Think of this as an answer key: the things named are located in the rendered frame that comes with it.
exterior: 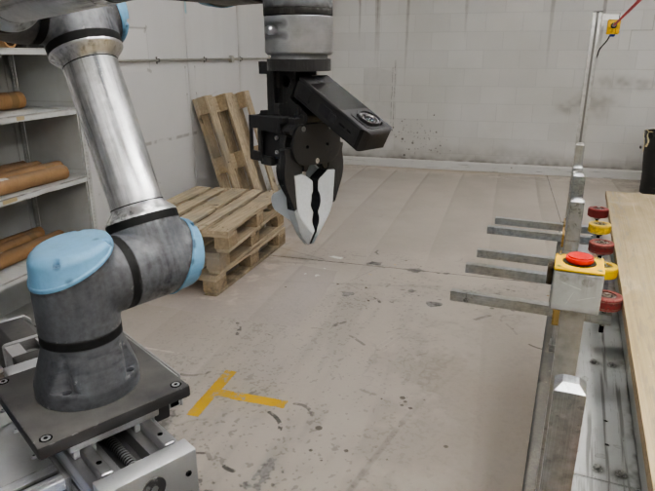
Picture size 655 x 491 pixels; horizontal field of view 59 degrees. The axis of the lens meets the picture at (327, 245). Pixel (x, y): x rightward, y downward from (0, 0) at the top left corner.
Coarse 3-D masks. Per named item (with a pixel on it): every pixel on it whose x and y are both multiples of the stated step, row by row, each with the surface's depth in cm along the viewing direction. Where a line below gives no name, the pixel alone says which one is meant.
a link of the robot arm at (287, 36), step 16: (272, 16) 60; (288, 16) 59; (304, 16) 59; (320, 16) 60; (272, 32) 60; (288, 32) 59; (304, 32) 59; (320, 32) 60; (272, 48) 61; (288, 48) 60; (304, 48) 60; (320, 48) 61
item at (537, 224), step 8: (496, 216) 261; (504, 224) 258; (512, 224) 257; (520, 224) 255; (528, 224) 254; (536, 224) 253; (544, 224) 251; (552, 224) 250; (560, 224) 249; (584, 232) 246
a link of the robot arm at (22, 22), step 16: (0, 0) 71; (16, 0) 69; (32, 0) 67; (48, 0) 65; (64, 0) 64; (80, 0) 63; (96, 0) 61; (112, 0) 61; (128, 0) 60; (176, 0) 62; (0, 16) 75; (16, 16) 73; (32, 16) 71; (48, 16) 71; (0, 32) 79; (16, 32) 80; (32, 32) 84
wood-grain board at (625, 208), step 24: (624, 192) 273; (624, 216) 232; (648, 216) 232; (624, 240) 203; (648, 240) 203; (624, 264) 179; (648, 264) 179; (624, 288) 160; (648, 288) 160; (624, 312) 147; (648, 312) 146; (648, 336) 133; (648, 360) 123; (648, 384) 114; (648, 408) 106; (648, 432) 100; (648, 456) 94; (648, 480) 90
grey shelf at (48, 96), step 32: (0, 64) 304; (32, 64) 305; (32, 96) 311; (64, 96) 305; (0, 128) 308; (32, 128) 317; (64, 128) 311; (0, 160) 310; (32, 160) 324; (64, 160) 318; (32, 192) 277; (64, 192) 324; (0, 224) 313; (32, 224) 335; (64, 224) 331; (96, 224) 324; (0, 288) 264; (0, 320) 316; (32, 320) 316
